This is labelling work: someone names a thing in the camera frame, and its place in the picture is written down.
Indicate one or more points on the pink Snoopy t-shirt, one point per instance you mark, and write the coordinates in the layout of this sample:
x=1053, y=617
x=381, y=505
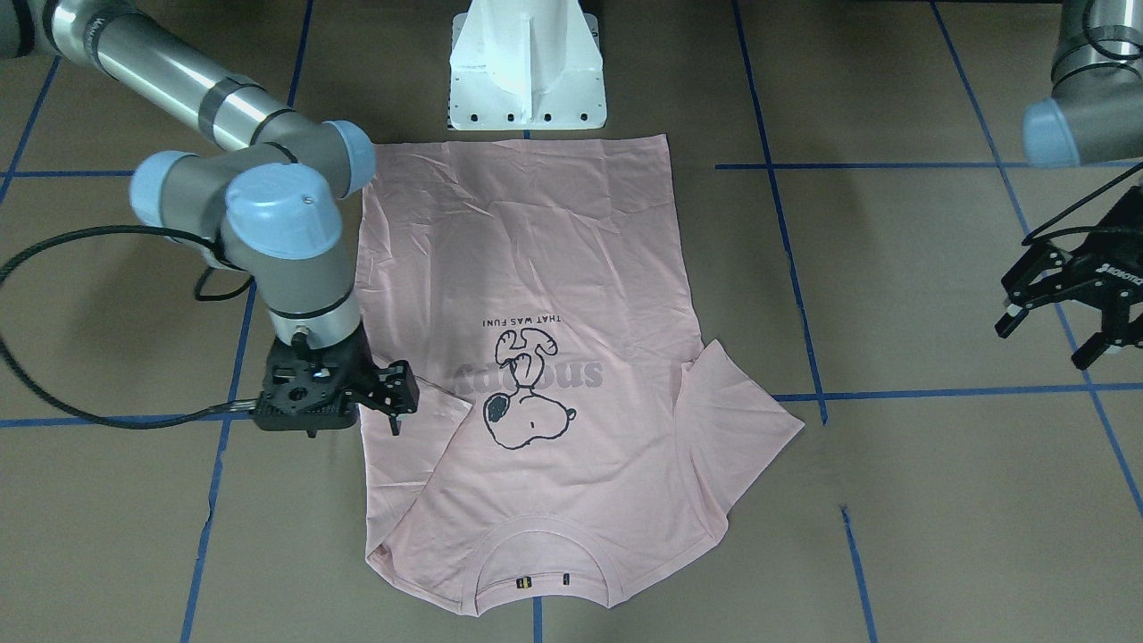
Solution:
x=575, y=435

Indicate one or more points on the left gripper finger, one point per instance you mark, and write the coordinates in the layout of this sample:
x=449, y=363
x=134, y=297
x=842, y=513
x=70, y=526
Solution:
x=1037, y=279
x=1117, y=329

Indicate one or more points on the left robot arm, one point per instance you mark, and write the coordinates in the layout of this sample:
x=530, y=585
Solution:
x=1093, y=115

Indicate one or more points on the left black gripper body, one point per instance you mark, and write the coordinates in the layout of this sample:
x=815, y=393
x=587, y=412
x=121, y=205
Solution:
x=1110, y=265

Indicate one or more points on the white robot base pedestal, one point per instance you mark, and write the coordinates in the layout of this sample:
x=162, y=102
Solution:
x=526, y=65

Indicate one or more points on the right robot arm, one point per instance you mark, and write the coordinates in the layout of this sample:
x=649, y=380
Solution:
x=265, y=206

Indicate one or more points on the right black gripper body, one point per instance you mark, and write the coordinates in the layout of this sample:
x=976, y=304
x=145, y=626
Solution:
x=390, y=384

